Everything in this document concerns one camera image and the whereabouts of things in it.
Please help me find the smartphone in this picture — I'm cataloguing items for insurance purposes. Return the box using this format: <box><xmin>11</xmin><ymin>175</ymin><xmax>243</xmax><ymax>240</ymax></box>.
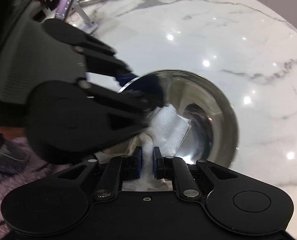
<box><xmin>55</xmin><ymin>0</ymin><xmax>77</xmax><ymax>21</ymax></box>

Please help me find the white towel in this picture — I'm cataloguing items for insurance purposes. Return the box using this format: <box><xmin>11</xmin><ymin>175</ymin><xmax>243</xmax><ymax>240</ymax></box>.
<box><xmin>95</xmin><ymin>104</ymin><xmax>192</xmax><ymax>191</ymax></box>

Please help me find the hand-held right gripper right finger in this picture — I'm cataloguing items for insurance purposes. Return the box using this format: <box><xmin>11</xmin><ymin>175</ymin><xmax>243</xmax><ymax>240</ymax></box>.
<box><xmin>153</xmin><ymin>146</ymin><xmax>239</xmax><ymax>202</ymax></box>

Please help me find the purple rug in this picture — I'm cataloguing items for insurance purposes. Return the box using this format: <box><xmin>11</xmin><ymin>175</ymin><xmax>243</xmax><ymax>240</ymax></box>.
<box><xmin>0</xmin><ymin>130</ymin><xmax>72</xmax><ymax>230</ymax></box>

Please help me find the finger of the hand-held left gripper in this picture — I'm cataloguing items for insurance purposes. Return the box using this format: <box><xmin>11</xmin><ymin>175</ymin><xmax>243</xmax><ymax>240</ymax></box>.
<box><xmin>70</xmin><ymin>33</ymin><xmax>139</xmax><ymax>86</ymax></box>
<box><xmin>78</xmin><ymin>79</ymin><xmax>164</xmax><ymax>136</ymax></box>

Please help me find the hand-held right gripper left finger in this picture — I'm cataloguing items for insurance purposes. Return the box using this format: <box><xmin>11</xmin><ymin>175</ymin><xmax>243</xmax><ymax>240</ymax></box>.
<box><xmin>56</xmin><ymin>146</ymin><xmax>142</xmax><ymax>202</ymax></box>

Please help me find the metal phone stand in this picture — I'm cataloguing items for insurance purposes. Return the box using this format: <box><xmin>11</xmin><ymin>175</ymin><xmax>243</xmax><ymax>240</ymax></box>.
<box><xmin>73</xmin><ymin>3</ymin><xmax>99</xmax><ymax>34</ymax></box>

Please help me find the blue steel bowl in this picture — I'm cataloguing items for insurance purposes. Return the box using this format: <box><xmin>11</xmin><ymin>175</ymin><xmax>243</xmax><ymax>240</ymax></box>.
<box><xmin>117</xmin><ymin>68</ymin><xmax>239</xmax><ymax>169</ymax></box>

